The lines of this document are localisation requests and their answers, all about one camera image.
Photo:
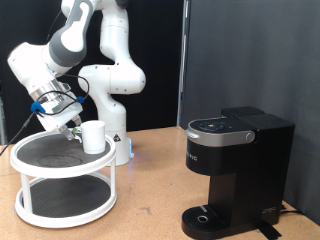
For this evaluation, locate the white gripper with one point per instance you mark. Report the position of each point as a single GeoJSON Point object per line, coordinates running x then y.
{"type": "Point", "coordinates": [60, 116]}

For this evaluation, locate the black Keurig coffee machine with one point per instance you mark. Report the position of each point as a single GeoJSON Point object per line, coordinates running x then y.
{"type": "Point", "coordinates": [246, 173]}

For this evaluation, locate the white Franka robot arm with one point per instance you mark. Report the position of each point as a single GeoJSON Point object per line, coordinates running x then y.
{"type": "Point", "coordinates": [113, 76]}

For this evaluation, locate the white two-tier turntable stand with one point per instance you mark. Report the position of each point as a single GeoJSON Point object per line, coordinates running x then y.
{"type": "Point", "coordinates": [63, 172]}

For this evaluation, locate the grey metal vertical pole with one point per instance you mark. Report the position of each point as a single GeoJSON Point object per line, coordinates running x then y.
{"type": "Point", "coordinates": [182, 66]}

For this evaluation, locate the black tape strip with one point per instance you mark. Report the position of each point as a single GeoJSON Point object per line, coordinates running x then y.
{"type": "Point", "coordinates": [270, 230]}

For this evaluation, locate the grey metal frame post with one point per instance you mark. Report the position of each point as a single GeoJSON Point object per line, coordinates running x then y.
{"type": "Point", "coordinates": [1, 126]}

